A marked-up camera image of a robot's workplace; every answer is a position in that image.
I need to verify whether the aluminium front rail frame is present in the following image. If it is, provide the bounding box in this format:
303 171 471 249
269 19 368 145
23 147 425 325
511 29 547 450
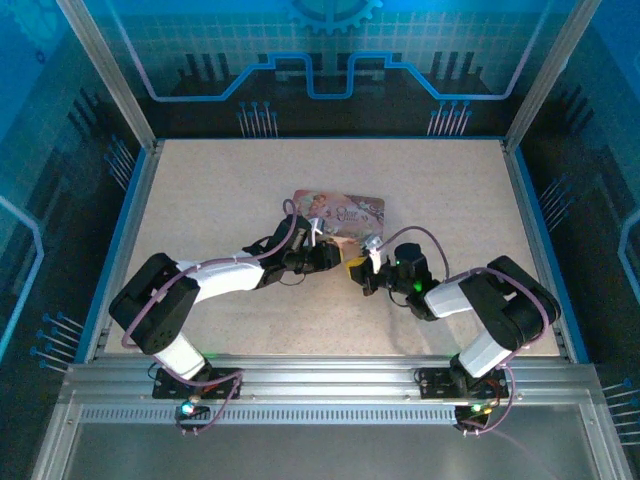
29 353 637 480

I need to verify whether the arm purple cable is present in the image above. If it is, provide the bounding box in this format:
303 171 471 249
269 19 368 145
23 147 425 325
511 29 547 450
374 225 551 437
121 198 301 437

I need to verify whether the pink illustrated storage box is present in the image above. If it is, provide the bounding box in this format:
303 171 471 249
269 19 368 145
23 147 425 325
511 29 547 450
291 188 387 249

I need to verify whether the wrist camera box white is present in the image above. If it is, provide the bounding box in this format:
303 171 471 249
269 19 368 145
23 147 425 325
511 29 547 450
305 216 329 247
360 234 392 269

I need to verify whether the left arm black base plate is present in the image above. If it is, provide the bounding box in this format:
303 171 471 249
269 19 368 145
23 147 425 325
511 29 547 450
151 366 245 401

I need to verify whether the aluminium side rail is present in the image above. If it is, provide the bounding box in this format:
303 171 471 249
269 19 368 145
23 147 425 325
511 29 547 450
499 139 576 362
82 139 164 364

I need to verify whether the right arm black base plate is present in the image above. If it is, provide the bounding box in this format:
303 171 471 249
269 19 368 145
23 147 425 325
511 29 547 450
414 363 511 401

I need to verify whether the right controller board with LED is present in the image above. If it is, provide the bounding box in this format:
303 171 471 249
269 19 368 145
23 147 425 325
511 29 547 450
453 398 496 427

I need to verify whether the left controller board with LED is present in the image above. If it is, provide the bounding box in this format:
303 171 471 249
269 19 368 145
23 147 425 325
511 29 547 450
174 394 212 422

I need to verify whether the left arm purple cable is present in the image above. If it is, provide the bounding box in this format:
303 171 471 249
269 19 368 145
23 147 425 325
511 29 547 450
121 198 301 437

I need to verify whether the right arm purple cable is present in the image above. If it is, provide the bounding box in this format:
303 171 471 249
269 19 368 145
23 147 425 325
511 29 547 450
374 225 551 437

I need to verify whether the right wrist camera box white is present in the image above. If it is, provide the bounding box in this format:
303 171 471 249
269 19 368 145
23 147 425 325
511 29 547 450
360 234 392 269

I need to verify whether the controller board with led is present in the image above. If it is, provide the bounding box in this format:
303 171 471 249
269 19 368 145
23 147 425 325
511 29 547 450
453 398 496 427
174 394 212 422

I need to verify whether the aluminium corner post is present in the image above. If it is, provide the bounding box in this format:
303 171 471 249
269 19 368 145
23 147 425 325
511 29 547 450
501 0 604 154
53 0 162 154

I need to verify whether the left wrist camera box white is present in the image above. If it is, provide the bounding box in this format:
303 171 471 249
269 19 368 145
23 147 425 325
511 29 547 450
305 216 329 247

